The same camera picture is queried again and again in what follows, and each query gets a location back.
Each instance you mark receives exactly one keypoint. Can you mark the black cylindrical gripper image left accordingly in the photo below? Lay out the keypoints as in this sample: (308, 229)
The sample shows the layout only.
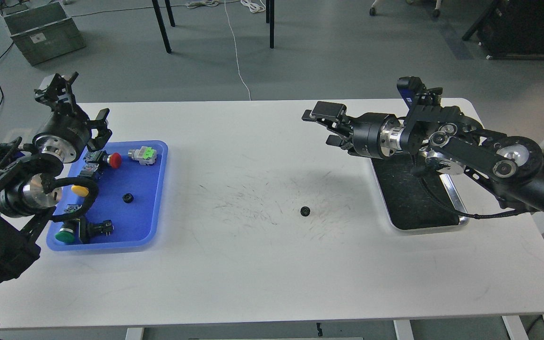
(68, 131)

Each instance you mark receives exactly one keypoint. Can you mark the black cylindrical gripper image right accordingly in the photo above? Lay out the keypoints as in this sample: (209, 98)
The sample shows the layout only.
(374, 135)

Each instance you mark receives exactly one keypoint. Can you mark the blue plastic tray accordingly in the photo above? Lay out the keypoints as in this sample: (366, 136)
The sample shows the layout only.
(135, 224)

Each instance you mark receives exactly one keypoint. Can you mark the silver metal tray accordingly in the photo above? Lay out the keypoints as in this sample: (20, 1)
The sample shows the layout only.
(410, 208)

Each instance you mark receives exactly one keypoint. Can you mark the green grey connector block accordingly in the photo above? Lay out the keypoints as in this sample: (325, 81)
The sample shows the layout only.
(145, 155)

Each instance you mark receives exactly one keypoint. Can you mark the grey plastic crate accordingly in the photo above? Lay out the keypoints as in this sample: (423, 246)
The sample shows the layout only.
(44, 32)

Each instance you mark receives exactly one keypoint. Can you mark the black table leg left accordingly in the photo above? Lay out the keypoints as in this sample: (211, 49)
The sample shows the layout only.
(161, 24)

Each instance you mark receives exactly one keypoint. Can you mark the black table leg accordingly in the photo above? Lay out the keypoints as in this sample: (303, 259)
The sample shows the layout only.
(161, 24)
(270, 20)

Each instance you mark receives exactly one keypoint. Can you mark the black table leg right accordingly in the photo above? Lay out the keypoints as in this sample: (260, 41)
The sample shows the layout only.
(270, 20)

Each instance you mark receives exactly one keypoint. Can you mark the black equipment case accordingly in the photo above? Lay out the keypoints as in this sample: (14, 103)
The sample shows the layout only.
(511, 29)

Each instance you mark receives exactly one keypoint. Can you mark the yellow push button switch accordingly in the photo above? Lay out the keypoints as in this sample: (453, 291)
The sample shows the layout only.
(91, 171)

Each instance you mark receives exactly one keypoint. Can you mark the red push button switch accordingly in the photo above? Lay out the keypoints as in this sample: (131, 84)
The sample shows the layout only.
(102, 158)

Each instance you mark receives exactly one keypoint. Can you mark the green push button switch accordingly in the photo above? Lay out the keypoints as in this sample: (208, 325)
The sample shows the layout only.
(68, 232)

